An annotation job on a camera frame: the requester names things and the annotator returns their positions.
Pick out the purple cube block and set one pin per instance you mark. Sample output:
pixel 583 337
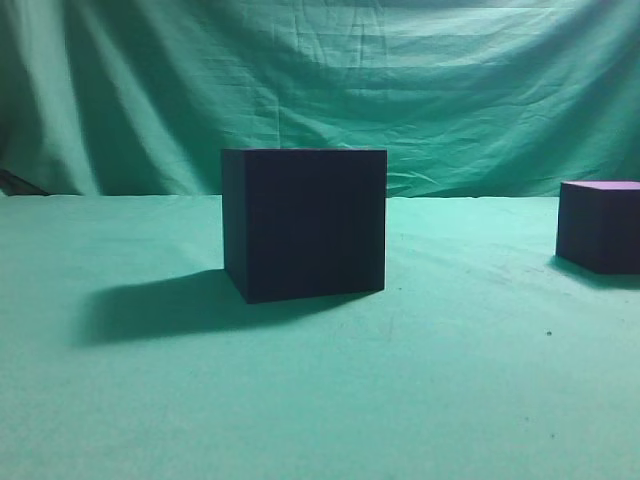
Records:
pixel 598 226

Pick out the dark cube groove box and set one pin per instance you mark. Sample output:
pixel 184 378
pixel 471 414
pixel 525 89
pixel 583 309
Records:
pixel 304 223

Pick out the green backdrop cloth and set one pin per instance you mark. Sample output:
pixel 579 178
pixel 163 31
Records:
pixel 469 98

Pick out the green table cloth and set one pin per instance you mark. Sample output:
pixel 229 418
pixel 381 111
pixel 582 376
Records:
pixel 127 354

